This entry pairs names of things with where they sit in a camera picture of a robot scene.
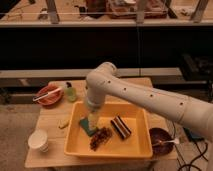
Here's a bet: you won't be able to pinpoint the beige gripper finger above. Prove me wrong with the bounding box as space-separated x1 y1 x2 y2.
88 112 99 130

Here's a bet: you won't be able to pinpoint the green sponge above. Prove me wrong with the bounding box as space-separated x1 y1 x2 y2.
79 118 97 137

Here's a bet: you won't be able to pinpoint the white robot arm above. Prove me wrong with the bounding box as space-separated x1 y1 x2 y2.
85 62 213 139

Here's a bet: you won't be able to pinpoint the brown crumbs pile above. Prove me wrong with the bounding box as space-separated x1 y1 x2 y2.
90 127 112 151

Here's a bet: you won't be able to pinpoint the green soap bottle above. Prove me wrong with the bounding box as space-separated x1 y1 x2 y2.
66 82 77 102

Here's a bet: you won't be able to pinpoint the yellow food piece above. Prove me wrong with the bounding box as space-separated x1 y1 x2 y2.
58 120 69 129

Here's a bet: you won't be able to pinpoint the red bowl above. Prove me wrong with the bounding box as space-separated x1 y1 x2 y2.
37 84 64 106

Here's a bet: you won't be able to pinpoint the yellow plastic tub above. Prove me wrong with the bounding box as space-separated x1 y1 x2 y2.
64 102 153 159

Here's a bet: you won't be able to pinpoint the white paper cup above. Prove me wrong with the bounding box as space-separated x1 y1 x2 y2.
28 129 48 152

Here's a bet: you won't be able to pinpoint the dark brown bowl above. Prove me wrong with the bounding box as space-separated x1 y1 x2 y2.
149 128 173 156

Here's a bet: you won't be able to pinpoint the white plastic fork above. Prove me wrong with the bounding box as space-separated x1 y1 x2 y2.
152 138 180 146

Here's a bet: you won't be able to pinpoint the black cables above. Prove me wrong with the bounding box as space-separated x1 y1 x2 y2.
166 119 213 171

